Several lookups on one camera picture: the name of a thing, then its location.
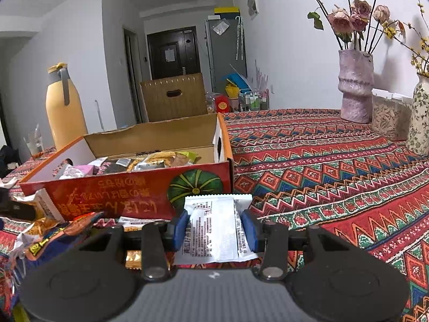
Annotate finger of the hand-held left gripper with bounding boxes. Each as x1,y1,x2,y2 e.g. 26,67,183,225
0,204,36,221

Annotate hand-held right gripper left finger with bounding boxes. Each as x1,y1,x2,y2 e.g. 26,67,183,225
79,210,190,282

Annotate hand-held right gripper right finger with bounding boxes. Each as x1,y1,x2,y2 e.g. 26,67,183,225
241,210,351,282

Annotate white orange snack packet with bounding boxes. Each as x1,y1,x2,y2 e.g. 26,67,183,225
13,189,64,224

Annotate white green snack packet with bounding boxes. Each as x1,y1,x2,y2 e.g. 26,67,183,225
117,217,171,232

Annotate colourful cartoon snack packet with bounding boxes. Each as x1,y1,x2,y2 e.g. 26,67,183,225
13,213,104,262

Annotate golden snack packet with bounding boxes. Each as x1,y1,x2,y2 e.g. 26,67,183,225
125,250,143,269

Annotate orange cardboard box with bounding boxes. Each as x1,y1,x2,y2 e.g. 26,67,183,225
19,112,234,222

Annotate pink snack packet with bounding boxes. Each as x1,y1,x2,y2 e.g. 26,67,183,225
58,164,94,179

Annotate glass cup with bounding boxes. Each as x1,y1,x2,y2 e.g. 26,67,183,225
23,124,45,160

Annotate patterned tablecloth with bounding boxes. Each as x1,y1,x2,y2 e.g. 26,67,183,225
0,108,429,322

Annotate yellow thermos jug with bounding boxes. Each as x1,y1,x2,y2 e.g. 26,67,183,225
45,63,88,151

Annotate red gift box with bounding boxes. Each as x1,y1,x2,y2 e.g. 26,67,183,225
214,94,232,114

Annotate blue plastic item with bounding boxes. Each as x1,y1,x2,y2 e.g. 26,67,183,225
223,72,252,91

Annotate dark entrance door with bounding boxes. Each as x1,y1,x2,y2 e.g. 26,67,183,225
146,26,202,80

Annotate grey refrigerator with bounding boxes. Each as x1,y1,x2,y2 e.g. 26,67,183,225
204,17,247,94

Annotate pink ceramic vase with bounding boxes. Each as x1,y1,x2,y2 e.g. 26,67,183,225
337,49,375,124

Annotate clear seed container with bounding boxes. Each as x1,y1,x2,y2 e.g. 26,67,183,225
371,88,413,141

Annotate folded umbrella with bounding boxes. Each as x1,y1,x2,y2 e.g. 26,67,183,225
235,16,245,61

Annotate floral ceramic vase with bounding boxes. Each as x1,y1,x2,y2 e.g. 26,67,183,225
406,73,429,157

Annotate dried rose bouquet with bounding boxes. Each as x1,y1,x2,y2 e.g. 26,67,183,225
288,0,408,52

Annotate yellow flower branches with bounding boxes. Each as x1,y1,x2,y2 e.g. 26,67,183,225
382,0,429,78

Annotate wire storage rack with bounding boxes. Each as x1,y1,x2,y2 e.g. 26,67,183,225
239,89,269,112

